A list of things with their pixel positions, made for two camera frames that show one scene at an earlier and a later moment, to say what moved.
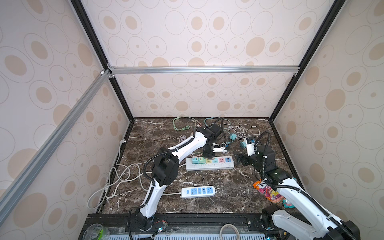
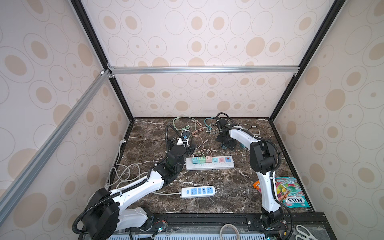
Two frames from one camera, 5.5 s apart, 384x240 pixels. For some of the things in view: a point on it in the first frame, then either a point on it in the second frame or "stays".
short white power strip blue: (190, 192) stays
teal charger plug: (195, 161) stays
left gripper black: (212, 155) → (189, 149)
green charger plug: (202, 160) stays
